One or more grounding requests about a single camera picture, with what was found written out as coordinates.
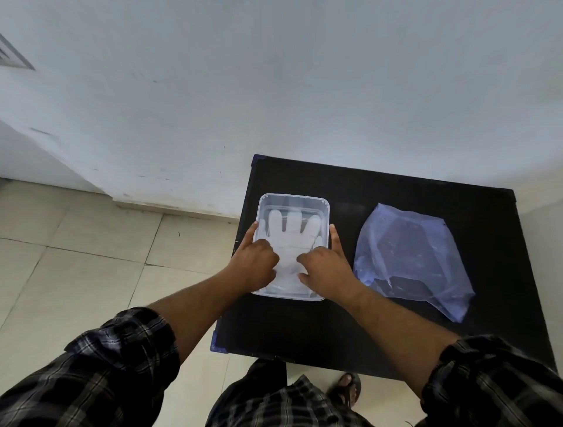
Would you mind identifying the person's left hand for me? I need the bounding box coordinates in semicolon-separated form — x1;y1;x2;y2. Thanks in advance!
224;221;280;295

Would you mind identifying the person's right forearm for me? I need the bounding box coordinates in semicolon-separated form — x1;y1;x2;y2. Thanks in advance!
341;288;461;399

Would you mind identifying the person's right hand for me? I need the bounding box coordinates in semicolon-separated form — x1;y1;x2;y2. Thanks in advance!
296;224;358;304

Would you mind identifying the white disposable glove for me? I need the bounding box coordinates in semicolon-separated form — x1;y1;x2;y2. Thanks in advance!
257;209;325;294

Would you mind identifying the clear plastic container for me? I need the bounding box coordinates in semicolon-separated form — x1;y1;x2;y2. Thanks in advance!
251;193;331;302

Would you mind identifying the person's left forearm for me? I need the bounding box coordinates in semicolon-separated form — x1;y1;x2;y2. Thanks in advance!
147;272;243;365

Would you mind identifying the blue plastic bag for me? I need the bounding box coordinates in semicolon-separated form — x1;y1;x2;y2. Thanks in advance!
353;203;476;323

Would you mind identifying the brown sandal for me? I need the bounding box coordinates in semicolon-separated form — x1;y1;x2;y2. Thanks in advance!
327;372;362;410

